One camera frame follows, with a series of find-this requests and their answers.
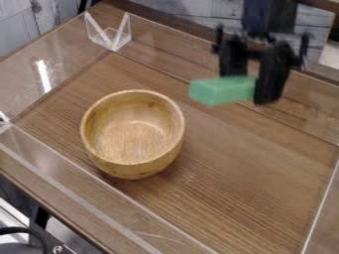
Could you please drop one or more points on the clear acrylic tray wall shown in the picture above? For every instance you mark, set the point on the clear acrylic tray wall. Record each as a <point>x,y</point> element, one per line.
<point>100,212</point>

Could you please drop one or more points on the clear acrylic corner bracket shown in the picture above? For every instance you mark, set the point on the clear acrylic corner bracket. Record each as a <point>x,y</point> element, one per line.
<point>112,39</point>

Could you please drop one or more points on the black metal table leg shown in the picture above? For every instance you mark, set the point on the black metal table leg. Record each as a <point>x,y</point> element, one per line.
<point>37,223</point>

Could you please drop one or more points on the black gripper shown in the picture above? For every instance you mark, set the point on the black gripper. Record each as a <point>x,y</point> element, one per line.
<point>264,19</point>

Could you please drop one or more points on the brown wooden bowl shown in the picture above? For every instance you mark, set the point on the brown wooden bowl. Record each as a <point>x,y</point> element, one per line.
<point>132,132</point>

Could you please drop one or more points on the green rectangular block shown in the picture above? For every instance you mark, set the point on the green rectangular block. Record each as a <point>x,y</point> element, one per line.
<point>221,90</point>

